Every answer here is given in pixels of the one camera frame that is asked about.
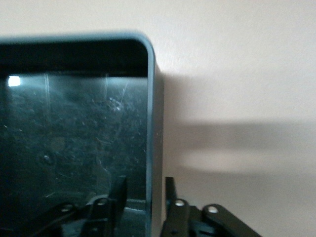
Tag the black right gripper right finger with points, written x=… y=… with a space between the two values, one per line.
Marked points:
x=180 y=222

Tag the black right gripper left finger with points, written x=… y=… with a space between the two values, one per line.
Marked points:
x=103 y=217

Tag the black rectangular plastic box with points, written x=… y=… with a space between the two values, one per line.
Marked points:
x=74 y=128

